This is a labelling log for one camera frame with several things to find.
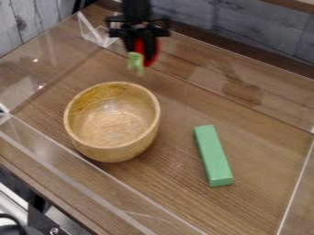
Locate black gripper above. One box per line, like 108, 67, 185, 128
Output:
103, 14, 171, 64

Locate red plush fruit green leaf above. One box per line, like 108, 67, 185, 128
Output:
127, 39, 159, 75

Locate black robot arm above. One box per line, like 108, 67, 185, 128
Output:
104, 0, 171, 67

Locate wooden bowl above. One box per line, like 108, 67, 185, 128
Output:
62, 82, 160, 162

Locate clear acrylic tray walls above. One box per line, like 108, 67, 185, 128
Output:
0, 18, 314, 235

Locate green rectangular block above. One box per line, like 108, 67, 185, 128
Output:
193, 125, 234, 187

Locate black table mount bracket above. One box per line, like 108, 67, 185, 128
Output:
26, 205, 69, 235

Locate black cable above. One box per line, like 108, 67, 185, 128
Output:
0, 213, 25, 229

